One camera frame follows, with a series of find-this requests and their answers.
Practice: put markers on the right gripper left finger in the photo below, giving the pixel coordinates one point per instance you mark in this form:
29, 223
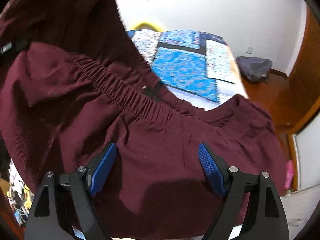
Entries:
60, 197

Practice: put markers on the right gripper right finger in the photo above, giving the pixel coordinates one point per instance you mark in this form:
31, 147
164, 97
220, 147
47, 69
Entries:
265, 216

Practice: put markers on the maroon button shirt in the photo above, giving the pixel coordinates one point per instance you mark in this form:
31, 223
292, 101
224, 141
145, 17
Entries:
80, 82

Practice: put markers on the pink croc shoe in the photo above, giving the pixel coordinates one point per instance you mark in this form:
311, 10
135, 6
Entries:
290, 172

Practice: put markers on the white wardrobe sliding door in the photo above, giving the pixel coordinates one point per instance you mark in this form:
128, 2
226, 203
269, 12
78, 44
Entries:
307, 146

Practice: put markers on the grey backpack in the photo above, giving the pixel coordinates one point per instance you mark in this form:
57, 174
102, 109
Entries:
254, 69

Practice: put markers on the blue patchwork bedspread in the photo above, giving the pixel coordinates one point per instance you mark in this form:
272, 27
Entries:
195, 66

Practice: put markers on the yellow pool noodle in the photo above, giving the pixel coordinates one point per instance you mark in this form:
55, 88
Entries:
147, 26

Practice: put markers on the wall power socket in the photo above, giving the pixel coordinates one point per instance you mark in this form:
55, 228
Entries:
249, 50

